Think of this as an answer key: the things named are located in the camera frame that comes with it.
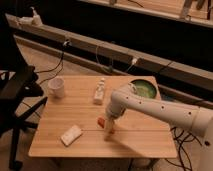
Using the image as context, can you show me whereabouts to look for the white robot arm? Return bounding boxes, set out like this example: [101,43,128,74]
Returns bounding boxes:
[105,83,213,141]

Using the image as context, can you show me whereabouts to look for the white sponge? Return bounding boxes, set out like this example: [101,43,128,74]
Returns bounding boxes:
[60,125,82,146]

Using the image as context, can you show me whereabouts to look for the wooden table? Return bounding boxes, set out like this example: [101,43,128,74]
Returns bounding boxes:
[29,76,177,158]

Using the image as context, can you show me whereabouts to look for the white plastic bottle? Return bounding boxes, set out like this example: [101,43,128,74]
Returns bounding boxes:
[93,78,105,105]

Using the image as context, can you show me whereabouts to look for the green frying pan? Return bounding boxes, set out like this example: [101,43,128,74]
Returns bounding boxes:
[132,79,157,99]

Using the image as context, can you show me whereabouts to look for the white mug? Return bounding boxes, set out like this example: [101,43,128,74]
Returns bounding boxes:
[48,77,65,98]

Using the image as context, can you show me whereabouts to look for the black office chair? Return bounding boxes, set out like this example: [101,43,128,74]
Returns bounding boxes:
[0,11,47,171]

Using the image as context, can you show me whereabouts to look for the white spray bottle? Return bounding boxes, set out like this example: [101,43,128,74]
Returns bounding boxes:
[31,7,43,26]

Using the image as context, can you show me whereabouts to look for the black floor cables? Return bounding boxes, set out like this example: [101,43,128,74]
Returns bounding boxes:
[168,124,213,171]

